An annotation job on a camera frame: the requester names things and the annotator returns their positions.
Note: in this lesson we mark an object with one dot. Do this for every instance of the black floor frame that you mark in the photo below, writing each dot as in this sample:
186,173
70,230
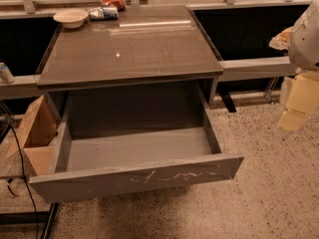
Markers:
45,217

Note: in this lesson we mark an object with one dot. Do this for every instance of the grey horizontal rail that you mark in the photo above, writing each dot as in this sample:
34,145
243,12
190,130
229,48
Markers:
234,70

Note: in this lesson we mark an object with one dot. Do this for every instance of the red snack bag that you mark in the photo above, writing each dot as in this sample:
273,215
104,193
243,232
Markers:
120,4

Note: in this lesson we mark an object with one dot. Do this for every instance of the grey drawer cabinet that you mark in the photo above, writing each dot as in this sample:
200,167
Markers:
147,44

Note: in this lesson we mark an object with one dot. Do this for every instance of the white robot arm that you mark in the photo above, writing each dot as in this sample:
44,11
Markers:
300,96

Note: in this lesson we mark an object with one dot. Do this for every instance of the white bowl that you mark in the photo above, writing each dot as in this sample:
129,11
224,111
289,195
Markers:
71,18

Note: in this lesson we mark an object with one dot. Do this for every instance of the grey top drawer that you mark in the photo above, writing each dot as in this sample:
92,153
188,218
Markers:
130,139

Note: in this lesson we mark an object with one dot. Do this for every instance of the brown cardboard box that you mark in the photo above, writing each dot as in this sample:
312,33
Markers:
35,133

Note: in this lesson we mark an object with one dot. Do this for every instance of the white can on ledge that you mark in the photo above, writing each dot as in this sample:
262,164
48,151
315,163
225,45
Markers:
5,74

